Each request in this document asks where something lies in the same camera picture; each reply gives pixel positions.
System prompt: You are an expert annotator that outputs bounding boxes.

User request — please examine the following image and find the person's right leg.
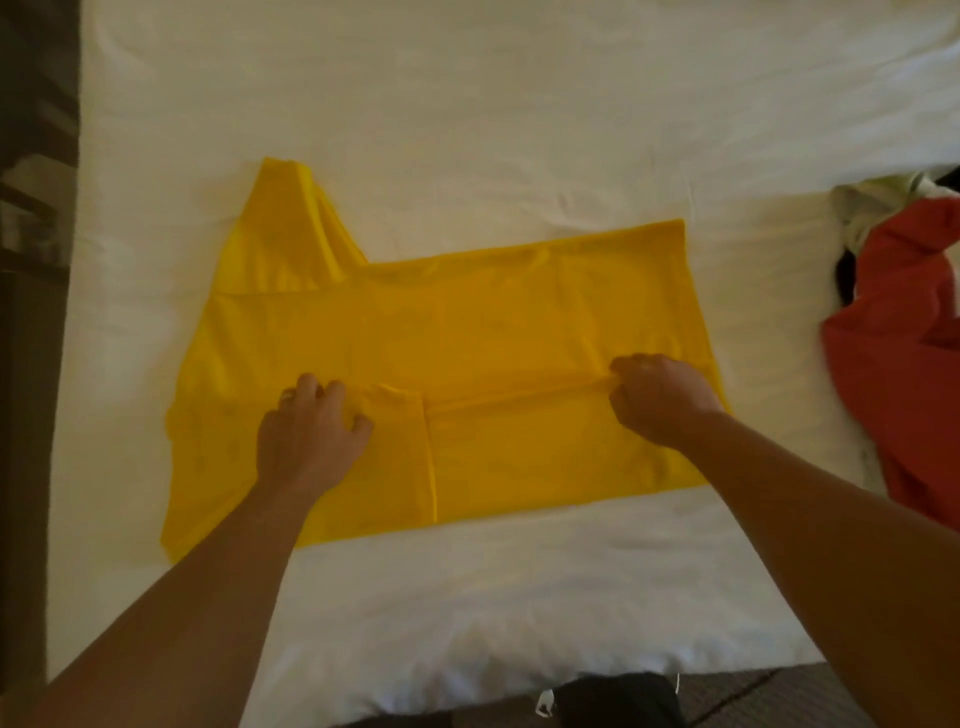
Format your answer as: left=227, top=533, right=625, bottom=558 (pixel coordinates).
left=555, top=672, right=689, bottom=728

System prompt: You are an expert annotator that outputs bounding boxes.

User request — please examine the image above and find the white bed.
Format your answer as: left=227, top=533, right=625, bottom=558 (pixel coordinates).
left=45, top=0, right=960, bottom=728

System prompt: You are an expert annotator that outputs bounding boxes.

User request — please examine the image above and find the person's right forearm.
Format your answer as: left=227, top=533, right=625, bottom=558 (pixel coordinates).
left=682, top=412, right=960, bottom=728

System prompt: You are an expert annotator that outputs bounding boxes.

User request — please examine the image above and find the red blue white jersey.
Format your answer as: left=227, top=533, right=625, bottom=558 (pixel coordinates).
left=820, top=169, right=960, bottom=530

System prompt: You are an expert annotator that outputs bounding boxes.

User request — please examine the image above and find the person's left hand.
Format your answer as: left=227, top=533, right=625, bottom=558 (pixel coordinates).
left=255, top=372, right=377, bottom=504

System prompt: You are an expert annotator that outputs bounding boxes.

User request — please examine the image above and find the person's left forearm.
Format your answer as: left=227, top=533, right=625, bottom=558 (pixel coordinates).
left=22, top=480, right=324, bottom=728

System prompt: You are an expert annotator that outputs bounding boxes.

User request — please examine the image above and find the yellow shirt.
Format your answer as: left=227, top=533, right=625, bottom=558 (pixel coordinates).
left=160, top=157, right=737, bottom=564

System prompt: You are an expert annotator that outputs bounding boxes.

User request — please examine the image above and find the person's right hand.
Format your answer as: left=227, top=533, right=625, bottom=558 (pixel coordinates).
left=607, top=352, right=732, bottom=452

